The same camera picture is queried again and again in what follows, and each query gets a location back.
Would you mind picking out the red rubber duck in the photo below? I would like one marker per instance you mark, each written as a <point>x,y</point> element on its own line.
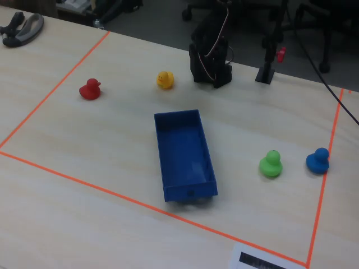
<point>89,91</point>

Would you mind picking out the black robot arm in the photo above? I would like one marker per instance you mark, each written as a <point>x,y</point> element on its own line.
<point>202,36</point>

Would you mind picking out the blue rectangular plastic box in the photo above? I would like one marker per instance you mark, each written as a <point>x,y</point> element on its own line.
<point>183,157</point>

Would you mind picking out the yellow rubber duck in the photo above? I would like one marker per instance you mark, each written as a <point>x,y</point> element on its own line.
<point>165,81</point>

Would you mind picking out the green rubber duck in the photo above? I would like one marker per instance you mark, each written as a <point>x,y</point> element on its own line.
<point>270,166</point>

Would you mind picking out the blue rubber duck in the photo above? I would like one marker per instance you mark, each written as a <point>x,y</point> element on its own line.
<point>317,164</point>

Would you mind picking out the orange tape strip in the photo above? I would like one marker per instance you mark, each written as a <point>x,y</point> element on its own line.
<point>325,176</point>
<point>56,85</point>
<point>140,205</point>

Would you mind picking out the black office chair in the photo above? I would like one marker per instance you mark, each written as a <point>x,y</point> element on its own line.
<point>187,14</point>
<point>324,67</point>

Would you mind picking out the red clamp knob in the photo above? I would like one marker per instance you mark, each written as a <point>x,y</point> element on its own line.
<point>281,54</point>

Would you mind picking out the white paper with black stripe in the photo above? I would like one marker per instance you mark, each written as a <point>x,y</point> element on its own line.
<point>238,252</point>

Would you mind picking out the grey and black hand tool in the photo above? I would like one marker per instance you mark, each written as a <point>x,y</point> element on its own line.
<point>28,29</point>

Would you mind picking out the black camera stand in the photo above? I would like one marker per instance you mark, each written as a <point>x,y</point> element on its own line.
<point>266,73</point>

